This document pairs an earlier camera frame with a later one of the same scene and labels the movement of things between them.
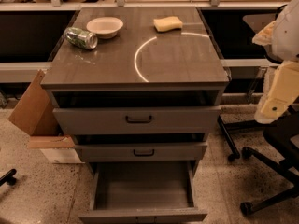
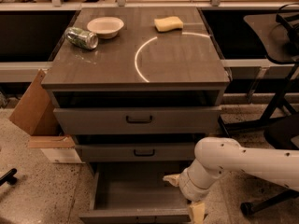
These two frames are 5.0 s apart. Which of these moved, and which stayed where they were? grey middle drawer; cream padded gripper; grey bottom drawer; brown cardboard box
Moved: cream padded gripper
Stayed: grey bottom drawer; grey middle drawer; brown cardboard box
